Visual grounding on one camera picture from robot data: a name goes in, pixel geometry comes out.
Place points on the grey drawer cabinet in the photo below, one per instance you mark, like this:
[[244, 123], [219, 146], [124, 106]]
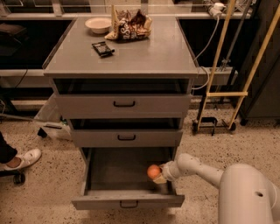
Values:
[[163, 55]]

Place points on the brown chip bag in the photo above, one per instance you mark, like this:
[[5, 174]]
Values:
[[129, 25]]

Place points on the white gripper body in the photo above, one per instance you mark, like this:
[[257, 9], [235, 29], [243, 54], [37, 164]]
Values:
[[166, 171]]

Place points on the clear plastic bin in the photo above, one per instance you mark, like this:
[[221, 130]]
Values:
[[50, 122]]

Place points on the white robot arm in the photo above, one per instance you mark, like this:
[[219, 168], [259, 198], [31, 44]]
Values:
[[246, 196]]

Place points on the grey middle drawer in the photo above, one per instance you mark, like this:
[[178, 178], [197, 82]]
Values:
[[126, 132]]

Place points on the grey bottom drawer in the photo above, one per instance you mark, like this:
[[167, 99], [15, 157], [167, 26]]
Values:
[[116, 178]]

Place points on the grey top drawer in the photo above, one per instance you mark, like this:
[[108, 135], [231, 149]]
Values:
[[122, 98]]

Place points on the black chair caster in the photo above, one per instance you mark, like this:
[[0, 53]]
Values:
[[18, 176]]

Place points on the black snack bar wrapper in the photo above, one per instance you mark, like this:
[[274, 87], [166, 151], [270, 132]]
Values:
[[102, 49]]

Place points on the white bowl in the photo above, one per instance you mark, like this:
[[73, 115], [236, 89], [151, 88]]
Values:
[[98, 25]]

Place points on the orange fruit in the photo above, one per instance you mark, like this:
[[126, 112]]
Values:
[[153, 171]]

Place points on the white power adapter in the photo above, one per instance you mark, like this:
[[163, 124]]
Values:
[[215, 10]]

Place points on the grey drawer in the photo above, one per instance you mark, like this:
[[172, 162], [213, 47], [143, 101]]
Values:
[[116, 178], [126, 132], [122, 98]]

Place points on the white sneaker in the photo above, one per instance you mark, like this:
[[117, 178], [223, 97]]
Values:
[[22, 161]]

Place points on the black trouser leg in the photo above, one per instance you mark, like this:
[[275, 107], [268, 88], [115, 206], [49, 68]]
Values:
[[7, 153]]

